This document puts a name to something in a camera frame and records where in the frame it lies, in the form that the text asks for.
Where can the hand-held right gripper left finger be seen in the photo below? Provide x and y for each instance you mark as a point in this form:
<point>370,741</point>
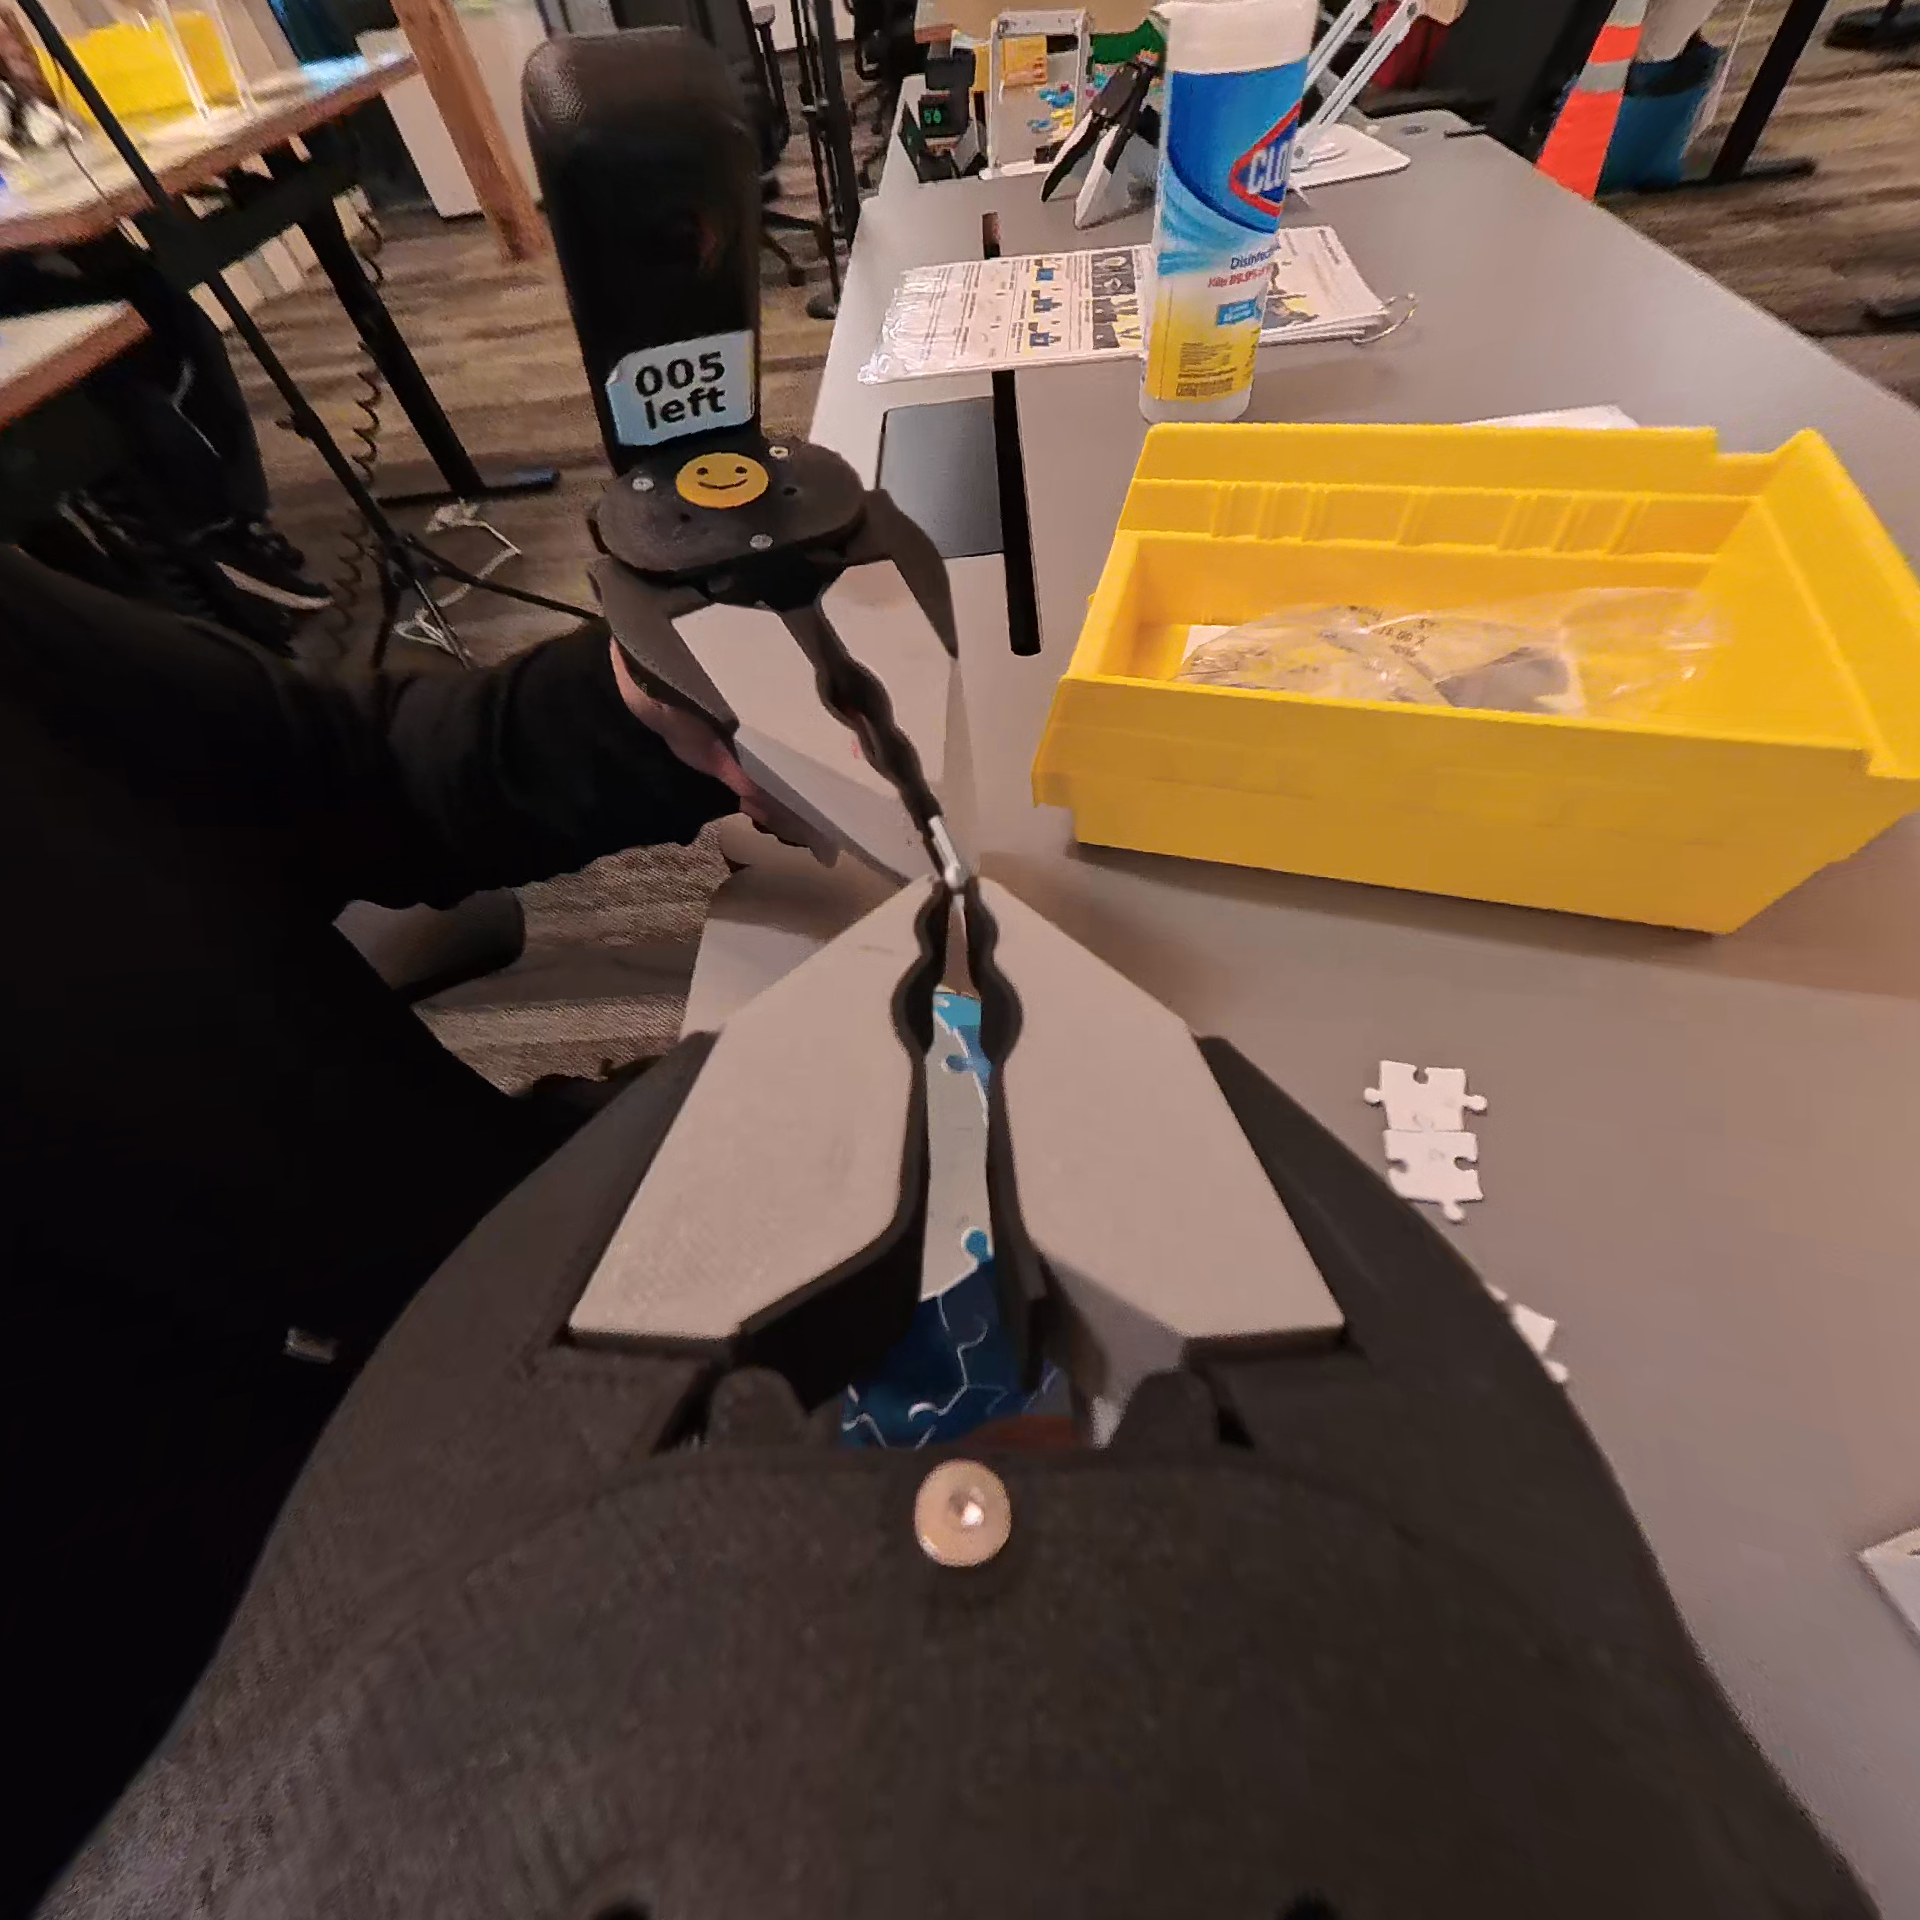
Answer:
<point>750,1170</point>

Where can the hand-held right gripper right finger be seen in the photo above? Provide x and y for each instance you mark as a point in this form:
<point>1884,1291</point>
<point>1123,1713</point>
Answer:
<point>1171,1184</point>

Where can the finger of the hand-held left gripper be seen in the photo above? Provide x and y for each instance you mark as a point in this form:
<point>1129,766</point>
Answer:
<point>763,705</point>
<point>921,675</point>

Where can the blue puzzle ball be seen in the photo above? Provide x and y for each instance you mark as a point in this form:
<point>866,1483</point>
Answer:
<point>944,1348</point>

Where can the person's left hand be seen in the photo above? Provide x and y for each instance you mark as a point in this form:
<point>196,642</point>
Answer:
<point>675,726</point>

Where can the black digital timer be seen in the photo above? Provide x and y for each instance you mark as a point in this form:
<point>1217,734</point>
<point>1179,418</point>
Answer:
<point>937,133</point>

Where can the laminated instruction sheets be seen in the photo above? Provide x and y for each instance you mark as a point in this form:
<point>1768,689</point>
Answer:
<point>990,300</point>

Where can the small stand with colourful sheet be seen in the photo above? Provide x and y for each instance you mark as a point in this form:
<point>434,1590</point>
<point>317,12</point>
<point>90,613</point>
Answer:
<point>1035,82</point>

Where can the yellow plastic bin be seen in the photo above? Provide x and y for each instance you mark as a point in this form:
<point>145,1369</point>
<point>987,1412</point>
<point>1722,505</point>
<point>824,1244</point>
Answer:
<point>1424,809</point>

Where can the idle hand-held gripper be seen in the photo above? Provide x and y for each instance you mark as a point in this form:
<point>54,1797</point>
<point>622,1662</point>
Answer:
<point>1109,141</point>

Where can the brown top office desk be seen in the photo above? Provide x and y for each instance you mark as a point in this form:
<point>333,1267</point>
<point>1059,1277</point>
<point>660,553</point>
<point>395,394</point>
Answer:
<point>149,164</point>

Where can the clear plastic bag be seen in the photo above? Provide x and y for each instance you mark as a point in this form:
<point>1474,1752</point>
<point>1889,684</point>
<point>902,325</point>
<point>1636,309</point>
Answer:
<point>1440,645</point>

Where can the yellow containers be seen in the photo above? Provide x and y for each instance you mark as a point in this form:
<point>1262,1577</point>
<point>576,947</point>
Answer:
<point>134,59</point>

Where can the disinfectant wipes canister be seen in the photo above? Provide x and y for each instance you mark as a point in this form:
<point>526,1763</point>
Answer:
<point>1224,224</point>

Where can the person's black clothing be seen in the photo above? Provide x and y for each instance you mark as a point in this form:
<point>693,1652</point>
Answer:
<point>149,1125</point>

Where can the white paper sheet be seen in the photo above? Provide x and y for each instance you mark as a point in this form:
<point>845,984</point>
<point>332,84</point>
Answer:
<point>1545,416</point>

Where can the white lamp base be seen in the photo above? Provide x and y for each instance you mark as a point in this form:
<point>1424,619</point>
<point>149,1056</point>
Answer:
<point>1349,141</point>

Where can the white card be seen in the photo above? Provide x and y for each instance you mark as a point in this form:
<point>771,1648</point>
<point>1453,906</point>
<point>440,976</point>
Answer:
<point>1897,1574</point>

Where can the orange traffic cone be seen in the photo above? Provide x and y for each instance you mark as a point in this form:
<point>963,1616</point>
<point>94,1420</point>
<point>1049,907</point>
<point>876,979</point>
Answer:
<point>1589,106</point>

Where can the wooden post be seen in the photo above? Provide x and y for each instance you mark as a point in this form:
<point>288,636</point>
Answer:
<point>464,120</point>

